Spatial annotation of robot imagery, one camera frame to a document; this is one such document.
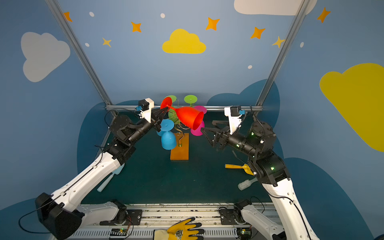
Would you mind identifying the pink wine glass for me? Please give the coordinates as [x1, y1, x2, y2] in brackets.
[190, 105, 208, 137]

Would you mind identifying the red wine glass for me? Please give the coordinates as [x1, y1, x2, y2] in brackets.
[161, 97, 204, 130]

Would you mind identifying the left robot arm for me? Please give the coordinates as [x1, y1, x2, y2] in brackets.
[35, 108, 167, 240]

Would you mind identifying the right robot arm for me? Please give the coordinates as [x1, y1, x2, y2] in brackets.
[202, 120, 318, 240]

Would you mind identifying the rear blue wine glass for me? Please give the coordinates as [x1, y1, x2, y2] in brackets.
[157, 130, 165, 137]

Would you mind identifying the blue wine glass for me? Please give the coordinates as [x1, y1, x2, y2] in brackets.
[161, 119, 177, 150]
[157, 130, 165, 137]

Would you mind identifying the left green wine glass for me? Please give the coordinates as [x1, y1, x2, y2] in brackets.
[168, 95, 181, 125]

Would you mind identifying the green wine glass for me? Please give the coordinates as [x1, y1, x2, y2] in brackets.
[168, 95, 181, 125]
[184, 95, 198, 107]

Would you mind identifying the front blue wine glass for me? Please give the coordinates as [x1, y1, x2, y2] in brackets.
[161, 119, 177, 150]

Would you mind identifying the orange wooden rack base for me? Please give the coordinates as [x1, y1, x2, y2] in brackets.
[170, 133, 190, 161]

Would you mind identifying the right green wine glass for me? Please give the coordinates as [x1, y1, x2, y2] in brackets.
[184, 95, 198, 107]

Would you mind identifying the yellow toy shovel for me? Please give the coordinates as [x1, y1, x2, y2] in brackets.
[225, 164, 254, 176]

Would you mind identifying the light blue toy spatula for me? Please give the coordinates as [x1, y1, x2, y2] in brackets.
[97, 164, 125, 193]

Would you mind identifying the white brush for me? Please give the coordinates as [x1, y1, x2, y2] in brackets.
[238, 178, 258, 191]

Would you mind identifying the right circuit board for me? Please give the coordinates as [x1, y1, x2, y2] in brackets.
[236, 228, 253, 240]

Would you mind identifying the circuit board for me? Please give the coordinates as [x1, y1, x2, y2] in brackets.
[110, 228, 128, 237]
[236, 228, 253, 240]

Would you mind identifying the yellow black work glove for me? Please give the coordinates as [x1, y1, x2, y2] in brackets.
[153, 217, 205, 240]

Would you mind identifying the left circuit board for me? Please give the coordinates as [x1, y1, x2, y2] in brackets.
[110, 228, 128, 237]

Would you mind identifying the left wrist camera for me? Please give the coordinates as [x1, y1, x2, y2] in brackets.
[136, 98, 155, 123]

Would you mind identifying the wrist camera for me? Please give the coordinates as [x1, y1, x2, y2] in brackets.
[136, 98, 155, 123]
[224, 106, 247, 135]

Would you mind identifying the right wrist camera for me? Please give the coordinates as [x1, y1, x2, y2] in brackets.
[224, 106, 247, 135]

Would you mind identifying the gold wire glass rack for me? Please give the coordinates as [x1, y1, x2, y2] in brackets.
[174, 119, 190, 147]

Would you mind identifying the aluminium frame rail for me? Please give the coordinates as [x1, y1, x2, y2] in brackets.
[106, 105, 264, 112]

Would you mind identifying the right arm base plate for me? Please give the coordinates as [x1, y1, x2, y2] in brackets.
[218, 207, 239, 225]

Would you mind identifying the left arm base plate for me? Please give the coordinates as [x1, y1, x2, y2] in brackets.
[100, 209, 143, 226]

